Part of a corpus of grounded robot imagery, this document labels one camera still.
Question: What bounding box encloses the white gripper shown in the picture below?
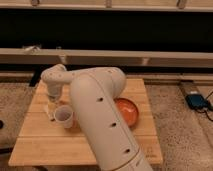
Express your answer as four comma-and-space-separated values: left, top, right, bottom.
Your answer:
47, 84, 63, 115

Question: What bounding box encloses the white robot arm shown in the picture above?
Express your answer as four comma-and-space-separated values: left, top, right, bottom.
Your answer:
41, 64, 153, 171

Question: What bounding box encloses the wooden table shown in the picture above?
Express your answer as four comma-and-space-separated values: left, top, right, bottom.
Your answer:
9, 79, 163, 166

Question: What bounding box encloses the orange bowl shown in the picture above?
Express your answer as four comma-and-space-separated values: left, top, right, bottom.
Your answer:
115, 98, 139, 127

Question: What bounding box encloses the blue device on floor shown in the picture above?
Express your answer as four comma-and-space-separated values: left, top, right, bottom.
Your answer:
185, 94, 210, 109

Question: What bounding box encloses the long wooden shelf rail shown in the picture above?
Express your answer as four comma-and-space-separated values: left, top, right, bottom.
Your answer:
0, 47, 213, 68

